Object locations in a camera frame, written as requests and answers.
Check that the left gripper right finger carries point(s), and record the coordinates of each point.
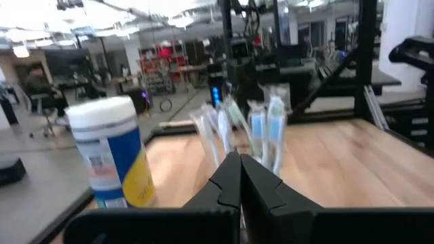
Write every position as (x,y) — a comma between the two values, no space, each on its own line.
(339,227)

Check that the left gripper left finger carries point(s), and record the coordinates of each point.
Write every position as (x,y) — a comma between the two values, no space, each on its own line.
(152,227)

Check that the purple toothbrush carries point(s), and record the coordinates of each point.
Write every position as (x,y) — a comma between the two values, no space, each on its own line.
(205,135)

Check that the green toothbrush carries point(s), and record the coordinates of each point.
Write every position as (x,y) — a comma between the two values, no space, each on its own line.
(239,118)

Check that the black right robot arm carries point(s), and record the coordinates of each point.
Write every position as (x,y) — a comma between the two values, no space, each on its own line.
(410,51)

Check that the white-lidded blue yellow wipes canister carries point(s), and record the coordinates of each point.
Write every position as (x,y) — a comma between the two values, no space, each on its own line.
(112,152)

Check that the black computer tower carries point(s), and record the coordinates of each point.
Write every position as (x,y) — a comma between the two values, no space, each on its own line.
(140,100)

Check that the red storage shelf with bins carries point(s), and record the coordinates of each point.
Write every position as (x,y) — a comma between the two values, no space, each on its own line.
(162,64)

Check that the person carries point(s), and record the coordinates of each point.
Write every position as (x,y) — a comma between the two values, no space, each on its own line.
(40,86)

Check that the silver post bracket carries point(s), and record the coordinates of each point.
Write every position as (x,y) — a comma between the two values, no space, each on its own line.
(374,108)

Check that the black aluminium rig frame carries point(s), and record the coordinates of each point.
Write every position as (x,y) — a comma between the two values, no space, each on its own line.
(366,51)

